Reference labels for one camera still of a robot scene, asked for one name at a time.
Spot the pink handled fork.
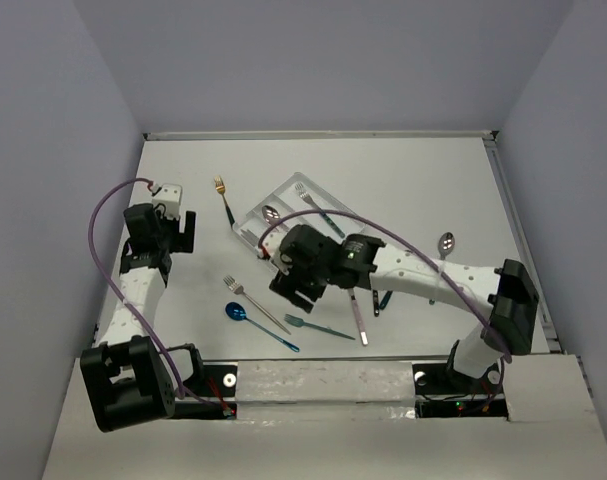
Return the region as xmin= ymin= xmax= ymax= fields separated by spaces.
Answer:
xmin=347 ymin=289 xmax=369 ymax=347

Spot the teal slim fork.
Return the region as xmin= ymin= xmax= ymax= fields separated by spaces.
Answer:
xmin=284 ymin=314 xmax=355 ymax=340

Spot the pink handled spoon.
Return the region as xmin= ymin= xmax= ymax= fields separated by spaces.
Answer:
xmin=262 ymin=205 xmax=281 ymax=226

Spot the pink handled knife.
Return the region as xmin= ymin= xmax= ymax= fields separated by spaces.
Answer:
xmin=240 ymin=229 xmax=259 ymax=245

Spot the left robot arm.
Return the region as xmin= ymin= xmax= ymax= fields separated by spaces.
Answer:
xmin=80 ymin=198 xmax=204 ymax=432

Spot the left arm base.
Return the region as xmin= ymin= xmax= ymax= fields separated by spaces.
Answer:
xmin=168 ymin=343 xmax=238 ymax=420

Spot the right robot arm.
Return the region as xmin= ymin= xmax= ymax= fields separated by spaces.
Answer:
xmin=259 ymin=224 xmax=539 ymax=392

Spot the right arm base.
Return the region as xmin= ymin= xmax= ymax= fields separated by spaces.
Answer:
xmin=412 ymin=359 xmax=508 ymax=419

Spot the white cutlery tray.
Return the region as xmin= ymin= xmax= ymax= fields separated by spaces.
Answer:
xmin=233 ymin=172 xmax=365 ymax=247

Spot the silver slim fork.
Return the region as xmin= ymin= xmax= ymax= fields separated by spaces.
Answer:
xmin=223 ymin=275 xmax=291 ymax=335

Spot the blue spoon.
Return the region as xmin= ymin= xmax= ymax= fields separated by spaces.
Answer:
xmin=224 ymin=302 xmax=300 ymax=353

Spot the teal handled fork in tray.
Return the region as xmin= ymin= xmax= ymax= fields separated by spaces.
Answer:
xmin=295 ymin=182 xmax=345 ymax=239

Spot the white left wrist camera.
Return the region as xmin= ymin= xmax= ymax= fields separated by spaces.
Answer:
xmin=152 ymin=184 xmax=183 ymax=220

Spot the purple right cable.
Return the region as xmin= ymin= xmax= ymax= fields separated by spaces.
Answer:
xmin=257 ymin=208 xmax=514 ymax=364

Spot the purple cable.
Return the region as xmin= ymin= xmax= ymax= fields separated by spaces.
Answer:
xmin=257 ymin=208 xmax=514 ymax=364
xmin=86 ymin=177 xmax=229 ymax=416

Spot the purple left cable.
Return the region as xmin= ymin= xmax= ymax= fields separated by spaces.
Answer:
xmin=86 ymin=177 xmax=229 ymax=416

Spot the dark dotted handled fork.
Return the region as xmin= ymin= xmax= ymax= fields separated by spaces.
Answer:
xmin=372 ymin=290 xmax=381 ymax=317

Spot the gold spoon green handle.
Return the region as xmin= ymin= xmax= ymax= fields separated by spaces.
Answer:
xmin=379 ymin=291 xmax=393 ymax=310

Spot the gold fork green handle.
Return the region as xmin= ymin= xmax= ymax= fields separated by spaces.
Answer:
xmin=214 ymin=175 xmax=235 ymax=227

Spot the teal handled spoon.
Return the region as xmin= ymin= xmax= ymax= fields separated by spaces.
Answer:
xmin=429 ymin=232 xmax=455 ymax=305

